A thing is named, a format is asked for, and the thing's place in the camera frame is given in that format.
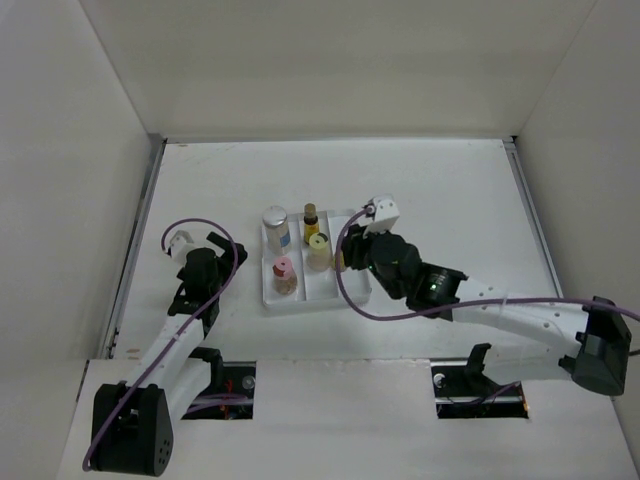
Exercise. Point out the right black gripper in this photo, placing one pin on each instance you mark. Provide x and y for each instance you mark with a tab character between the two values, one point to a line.
354	245

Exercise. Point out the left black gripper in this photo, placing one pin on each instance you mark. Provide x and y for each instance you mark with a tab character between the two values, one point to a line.
223	245

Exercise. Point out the tall yellow brown-capped bottle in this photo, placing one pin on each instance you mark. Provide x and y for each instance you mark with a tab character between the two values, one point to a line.
338	262

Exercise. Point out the yellow-capped spice jar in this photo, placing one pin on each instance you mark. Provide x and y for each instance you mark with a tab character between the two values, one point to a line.
319	255

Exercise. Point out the white bottle silver cap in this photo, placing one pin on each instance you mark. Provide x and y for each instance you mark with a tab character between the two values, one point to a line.
275	223

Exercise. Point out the small yellow brown-capped bottle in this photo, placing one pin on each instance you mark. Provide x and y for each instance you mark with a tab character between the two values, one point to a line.
311	222

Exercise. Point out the pink-capped spice jar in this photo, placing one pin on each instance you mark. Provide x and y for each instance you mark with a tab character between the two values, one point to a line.
285	278

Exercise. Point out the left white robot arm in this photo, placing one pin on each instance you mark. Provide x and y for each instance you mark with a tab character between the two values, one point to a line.
132	420

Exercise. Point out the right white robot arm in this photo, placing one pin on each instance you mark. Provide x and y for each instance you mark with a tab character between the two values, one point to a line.
503	338

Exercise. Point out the white three-compartment tray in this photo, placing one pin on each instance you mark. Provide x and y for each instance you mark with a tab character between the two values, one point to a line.
315	291

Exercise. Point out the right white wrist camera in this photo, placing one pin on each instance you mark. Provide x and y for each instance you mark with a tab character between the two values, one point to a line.
383	212

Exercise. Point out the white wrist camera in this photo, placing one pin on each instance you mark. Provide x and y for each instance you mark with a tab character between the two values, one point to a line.
180	245
383	212

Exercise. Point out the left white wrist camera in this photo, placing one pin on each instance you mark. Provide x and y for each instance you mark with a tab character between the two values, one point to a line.
180	245

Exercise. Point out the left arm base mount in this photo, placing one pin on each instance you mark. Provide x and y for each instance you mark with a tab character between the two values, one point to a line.
230	394

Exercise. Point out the left aluminium frame rail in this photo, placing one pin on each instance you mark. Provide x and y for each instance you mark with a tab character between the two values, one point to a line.
112	323

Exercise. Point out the aluminium frame rail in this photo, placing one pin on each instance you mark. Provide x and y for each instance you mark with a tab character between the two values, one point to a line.
534	222
112	323

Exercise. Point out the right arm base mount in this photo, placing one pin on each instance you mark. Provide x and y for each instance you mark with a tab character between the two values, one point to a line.
462	391

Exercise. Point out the right aluminium frame rail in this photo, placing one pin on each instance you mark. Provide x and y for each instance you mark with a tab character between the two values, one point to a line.
534	222

